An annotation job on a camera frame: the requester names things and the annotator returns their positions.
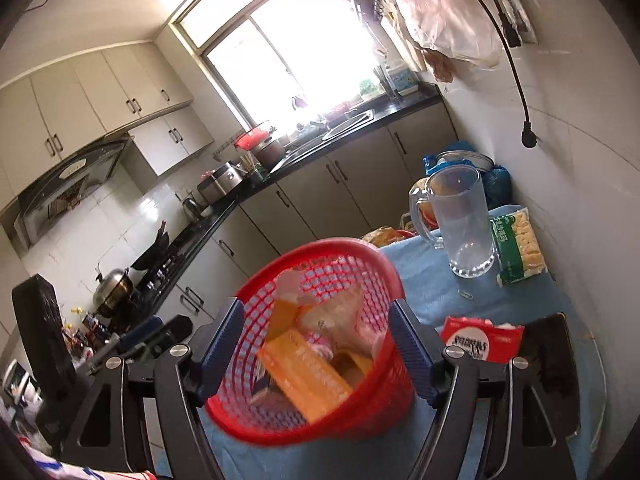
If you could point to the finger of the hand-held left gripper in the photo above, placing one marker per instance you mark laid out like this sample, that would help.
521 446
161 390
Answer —
142 335

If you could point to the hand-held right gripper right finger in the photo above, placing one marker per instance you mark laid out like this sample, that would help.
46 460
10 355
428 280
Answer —
407 345

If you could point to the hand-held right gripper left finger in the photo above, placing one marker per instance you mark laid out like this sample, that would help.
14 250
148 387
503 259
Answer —
222 340

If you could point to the orange packet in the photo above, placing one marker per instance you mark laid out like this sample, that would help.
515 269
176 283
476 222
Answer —
282 320

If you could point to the white wrapper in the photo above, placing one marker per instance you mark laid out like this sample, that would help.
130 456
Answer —
289 285

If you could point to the orange cardboard box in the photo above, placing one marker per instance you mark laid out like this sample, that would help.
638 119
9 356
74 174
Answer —
305 375

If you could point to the red plastic mesh basket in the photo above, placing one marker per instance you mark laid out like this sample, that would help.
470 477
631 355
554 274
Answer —
350 425

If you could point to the group of condiment bottles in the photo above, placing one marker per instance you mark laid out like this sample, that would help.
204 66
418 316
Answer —
85 330

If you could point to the stainless steel pot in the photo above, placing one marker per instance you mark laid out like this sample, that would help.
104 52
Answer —
114 292

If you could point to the blue towel cloth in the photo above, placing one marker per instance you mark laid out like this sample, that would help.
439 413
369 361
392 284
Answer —
425 285

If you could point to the red tissue packet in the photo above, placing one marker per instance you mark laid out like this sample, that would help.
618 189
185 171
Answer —
470 340

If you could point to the gas stove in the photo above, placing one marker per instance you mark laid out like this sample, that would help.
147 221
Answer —
165 272

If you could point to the metal paperclip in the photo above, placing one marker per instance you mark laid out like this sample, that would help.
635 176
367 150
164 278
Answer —
467 294

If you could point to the black wok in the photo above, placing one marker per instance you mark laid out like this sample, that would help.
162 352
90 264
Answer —
152 255

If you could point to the yellow plastic bag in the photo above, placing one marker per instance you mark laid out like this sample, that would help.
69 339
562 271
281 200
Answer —
385 236

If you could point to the dark kettle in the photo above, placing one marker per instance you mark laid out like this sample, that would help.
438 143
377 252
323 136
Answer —
192 210

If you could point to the clear glass mug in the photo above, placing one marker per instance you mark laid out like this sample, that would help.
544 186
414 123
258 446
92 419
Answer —
465 220

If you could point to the person's printed clothing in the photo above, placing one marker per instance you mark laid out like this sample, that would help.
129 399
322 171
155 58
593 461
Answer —
75 471

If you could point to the black range hood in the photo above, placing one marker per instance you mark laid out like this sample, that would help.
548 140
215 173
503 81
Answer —
65 185

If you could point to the green and white pasta packet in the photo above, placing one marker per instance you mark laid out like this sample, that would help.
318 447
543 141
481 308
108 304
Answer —
520 245

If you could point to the steel rice cooker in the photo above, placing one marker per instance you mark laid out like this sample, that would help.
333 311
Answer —
220 182

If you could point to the utensil holder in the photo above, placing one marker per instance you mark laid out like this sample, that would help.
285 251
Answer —
252 170

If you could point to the cream base cabinets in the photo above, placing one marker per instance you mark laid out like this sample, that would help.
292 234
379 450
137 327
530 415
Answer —
325 185

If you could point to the blue plastic bags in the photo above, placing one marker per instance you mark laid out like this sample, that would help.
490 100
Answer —
500 185

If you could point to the pot with red lid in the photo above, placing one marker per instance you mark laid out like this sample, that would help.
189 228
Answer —
262 147

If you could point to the steel kitchen sink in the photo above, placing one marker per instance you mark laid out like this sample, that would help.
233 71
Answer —
350 122

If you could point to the green counter item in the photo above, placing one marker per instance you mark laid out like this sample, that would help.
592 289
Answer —
370 87

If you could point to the blue and white counter box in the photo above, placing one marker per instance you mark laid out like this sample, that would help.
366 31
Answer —
402 77

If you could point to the kitchen window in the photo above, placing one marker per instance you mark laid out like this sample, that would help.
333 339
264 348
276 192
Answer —
280 50

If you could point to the hanging plastic bags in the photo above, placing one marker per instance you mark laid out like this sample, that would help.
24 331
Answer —
440 15

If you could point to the cream wall cabinets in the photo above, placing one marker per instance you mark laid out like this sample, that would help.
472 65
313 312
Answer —
100 95

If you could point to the wall socket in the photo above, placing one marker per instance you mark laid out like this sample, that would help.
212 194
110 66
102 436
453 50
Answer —
525 15

